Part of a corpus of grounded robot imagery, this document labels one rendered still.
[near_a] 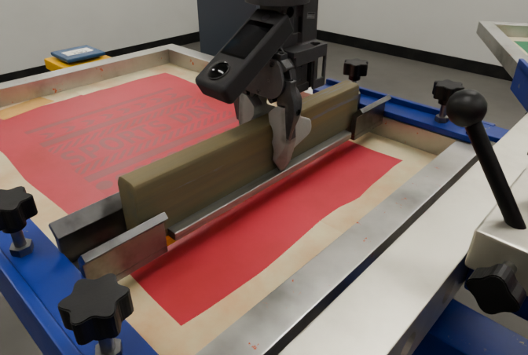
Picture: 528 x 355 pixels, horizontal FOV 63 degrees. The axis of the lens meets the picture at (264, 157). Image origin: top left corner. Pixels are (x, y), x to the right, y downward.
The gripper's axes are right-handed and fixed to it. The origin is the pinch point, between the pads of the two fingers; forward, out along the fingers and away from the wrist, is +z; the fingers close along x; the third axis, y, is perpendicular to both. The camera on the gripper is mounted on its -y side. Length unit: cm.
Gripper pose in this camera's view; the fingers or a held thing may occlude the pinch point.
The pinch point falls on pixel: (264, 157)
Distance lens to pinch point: 54.7
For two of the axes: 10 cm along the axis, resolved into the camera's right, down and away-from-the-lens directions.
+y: 6.9, -3.6, 6.3
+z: 0.0, 8.7, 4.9
